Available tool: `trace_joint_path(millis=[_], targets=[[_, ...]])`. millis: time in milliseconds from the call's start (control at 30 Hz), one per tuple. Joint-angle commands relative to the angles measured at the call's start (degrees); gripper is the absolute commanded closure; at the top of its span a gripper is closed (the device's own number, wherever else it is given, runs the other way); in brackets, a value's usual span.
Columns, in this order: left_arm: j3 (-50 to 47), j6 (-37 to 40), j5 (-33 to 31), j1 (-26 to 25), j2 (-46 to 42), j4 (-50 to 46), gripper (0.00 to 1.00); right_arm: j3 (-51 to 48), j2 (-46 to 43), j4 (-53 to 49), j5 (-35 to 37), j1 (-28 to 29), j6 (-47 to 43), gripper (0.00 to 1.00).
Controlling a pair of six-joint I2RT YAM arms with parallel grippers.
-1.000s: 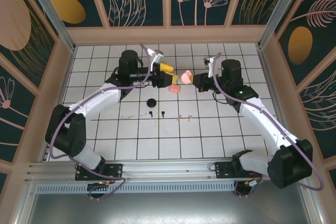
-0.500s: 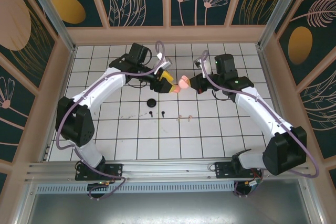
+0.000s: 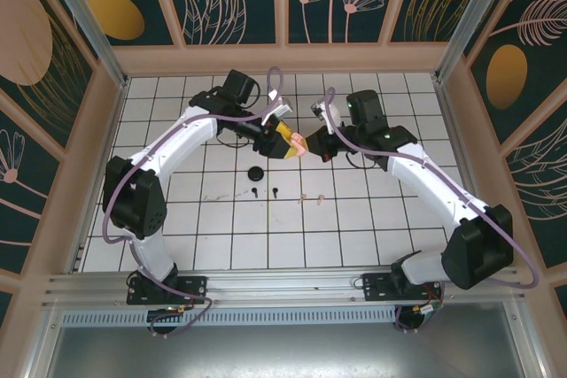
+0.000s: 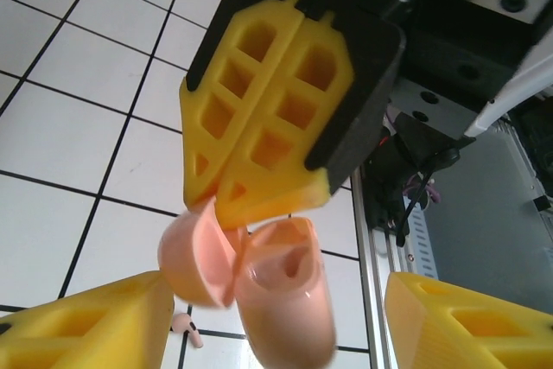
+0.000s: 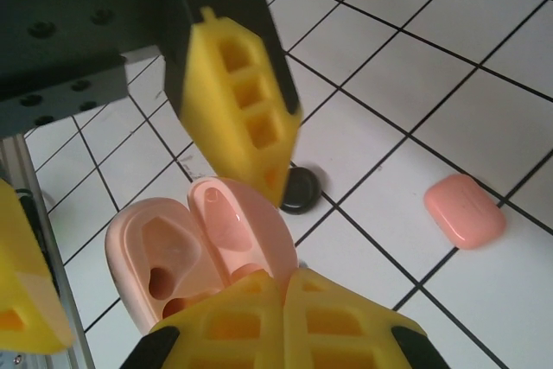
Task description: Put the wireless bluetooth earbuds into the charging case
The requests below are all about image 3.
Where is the pink charging case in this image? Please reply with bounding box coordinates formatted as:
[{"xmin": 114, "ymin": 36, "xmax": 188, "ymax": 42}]
[{"xmin": 290, "ymin": 132, "xmax": 309, "ymax": 158}]

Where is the grey metal sheet panel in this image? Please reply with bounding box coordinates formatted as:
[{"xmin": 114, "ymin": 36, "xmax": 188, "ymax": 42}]
[{"xmin": 26, "ymin": 302, "xmax": 544, "ymax": 378}]

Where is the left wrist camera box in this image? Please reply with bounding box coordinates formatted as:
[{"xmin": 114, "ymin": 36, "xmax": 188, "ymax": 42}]
[{"xmin": 260, "ymin": 93, "xmax": 294, "ymax": 127}]

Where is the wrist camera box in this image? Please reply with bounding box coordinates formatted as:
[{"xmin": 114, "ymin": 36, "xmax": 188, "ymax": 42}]
[
  {"xmin": 311, "ymin": 95, "xmax": 345, "ymax": 135},
  {"xmin": 260, "ymin": 93, "xmax": 294, "ymax": 127}
]

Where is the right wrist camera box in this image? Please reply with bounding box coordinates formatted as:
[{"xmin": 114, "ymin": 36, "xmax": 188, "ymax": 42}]
[{"xmin": 311, "ymin": 95, "xmax": 345, "ymax": 135}]

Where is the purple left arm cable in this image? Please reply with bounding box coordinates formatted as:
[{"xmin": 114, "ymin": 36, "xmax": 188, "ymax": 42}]
[{"xmin": 100, "ymin": 66, "xmax": 287, "ymax": 277}]

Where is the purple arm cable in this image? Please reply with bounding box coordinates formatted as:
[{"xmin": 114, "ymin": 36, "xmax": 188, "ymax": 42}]
[
  {"xmin": 319, "ymin": 88, "xmax": 540, "ymax": 290},
  {"xmin": 100, "ymin": 66, "xmax": 287, "ymax": 277}
]

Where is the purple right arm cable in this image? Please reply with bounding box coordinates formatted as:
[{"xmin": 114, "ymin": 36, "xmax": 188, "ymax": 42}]
[{"xmin": 319, "ymin": 88, "xmax": 540, "ymax": 290}]

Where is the aluminium side rail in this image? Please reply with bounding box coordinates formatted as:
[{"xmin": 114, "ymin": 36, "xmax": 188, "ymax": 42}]
[
  {"xmin": 435, "ymin": 79, "xmax": 504, "ymax": 273},
  {"xmin": 66, "ymin": 79, "xmax": 130, "ymax": 275}
]

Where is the aluminium corner post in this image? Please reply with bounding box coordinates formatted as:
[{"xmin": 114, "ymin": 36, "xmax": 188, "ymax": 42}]
[
  {"xmin": 35, "ymin": 0, "xmax": 130, "ymax": 89},
  {"xmin": 435, "ymin": 0, "xmax": 511, "ymax": 83}
]

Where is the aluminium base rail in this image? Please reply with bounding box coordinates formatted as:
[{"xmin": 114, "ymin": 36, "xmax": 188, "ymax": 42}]
[{"xmin": 42, "ymin": 274, "xmax": 527, "ymax": 309}]

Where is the white slotted cable duct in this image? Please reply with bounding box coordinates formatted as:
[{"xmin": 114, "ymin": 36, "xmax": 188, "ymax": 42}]
[{"xmin": 61, "ymin": 308, "xmax": 399, "ymax": 327}]

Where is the short purple base cable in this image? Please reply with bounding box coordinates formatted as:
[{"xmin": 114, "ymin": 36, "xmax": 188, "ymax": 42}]
[
  {"xmin": 147, "ymin": 300, "xmax": 217, "ymax": 339},
  {"xmin": 395, "ymin": 305, "xmax": 424, "ymax": 335}
]

